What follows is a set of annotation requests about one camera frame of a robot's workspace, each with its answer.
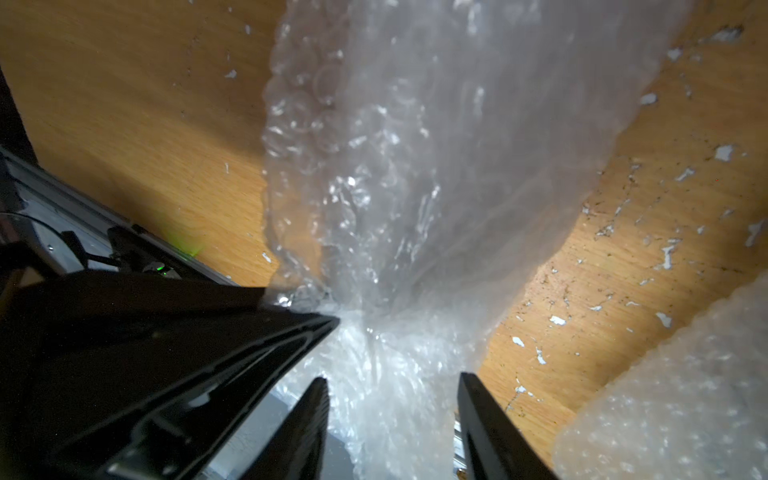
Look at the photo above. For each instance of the aluminium front rail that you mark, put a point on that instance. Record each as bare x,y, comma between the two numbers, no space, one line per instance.
77,232

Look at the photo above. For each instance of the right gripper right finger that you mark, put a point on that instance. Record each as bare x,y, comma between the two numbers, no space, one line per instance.
493,446

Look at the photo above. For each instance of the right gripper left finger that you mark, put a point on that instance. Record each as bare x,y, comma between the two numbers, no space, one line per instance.
296,449

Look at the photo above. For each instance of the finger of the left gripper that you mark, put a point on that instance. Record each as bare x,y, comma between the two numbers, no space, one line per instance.
131,376

